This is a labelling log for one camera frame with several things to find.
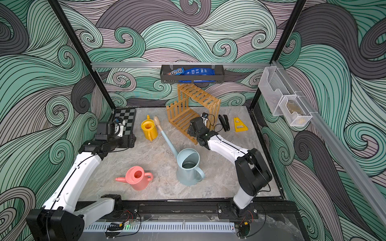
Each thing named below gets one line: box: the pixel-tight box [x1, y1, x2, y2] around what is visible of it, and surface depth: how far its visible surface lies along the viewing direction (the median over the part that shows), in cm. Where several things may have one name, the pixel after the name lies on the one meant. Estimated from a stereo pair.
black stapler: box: [218, 113, 231, 133], surface depth 112 cm
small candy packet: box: [165, 67, 185, 76], surface depth 94 cm
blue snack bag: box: [183, 67, 216, 76], surface depth 94 cm
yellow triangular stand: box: [233, 116, 249, 133], surface depth 112 cm
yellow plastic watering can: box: [140, 114, 158, 142], surface depth 97 cm
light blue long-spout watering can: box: [153, 115, 205, 187], surface depth 75 cm
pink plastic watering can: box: [114, 165, 154, 191], surface depth 76 cm
